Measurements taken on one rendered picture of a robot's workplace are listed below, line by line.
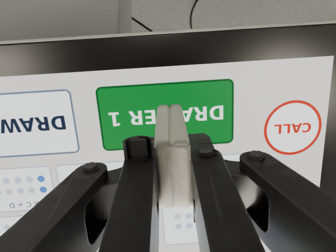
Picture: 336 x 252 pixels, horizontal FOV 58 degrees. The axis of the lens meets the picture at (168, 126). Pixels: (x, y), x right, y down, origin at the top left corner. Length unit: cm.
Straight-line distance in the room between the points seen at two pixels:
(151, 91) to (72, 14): 19
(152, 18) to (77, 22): 128
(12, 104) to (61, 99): 3
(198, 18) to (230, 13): 16
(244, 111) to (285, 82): 3
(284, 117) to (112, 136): 12
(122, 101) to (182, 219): 10
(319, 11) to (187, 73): 167
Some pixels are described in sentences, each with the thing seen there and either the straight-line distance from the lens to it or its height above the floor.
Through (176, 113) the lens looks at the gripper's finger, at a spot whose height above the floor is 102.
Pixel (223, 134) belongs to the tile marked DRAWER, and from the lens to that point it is 22.
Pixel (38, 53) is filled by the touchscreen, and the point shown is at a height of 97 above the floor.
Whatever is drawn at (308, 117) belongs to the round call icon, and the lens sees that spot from 24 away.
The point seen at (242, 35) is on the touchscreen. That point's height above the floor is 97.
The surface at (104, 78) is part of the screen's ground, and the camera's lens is 21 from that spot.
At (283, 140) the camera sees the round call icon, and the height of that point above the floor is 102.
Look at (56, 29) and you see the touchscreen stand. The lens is 37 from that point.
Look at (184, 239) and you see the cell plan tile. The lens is 26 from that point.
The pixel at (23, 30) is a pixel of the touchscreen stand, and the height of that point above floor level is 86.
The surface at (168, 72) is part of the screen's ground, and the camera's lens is 20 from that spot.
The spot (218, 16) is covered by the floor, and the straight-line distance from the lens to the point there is 168.
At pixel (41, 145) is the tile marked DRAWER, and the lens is 23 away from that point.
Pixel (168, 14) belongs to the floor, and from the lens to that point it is 163.
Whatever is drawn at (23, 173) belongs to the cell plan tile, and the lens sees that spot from 25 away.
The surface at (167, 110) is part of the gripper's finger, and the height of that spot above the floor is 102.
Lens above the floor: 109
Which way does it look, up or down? 22 degrees down
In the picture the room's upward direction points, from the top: 176 degrees clockwise
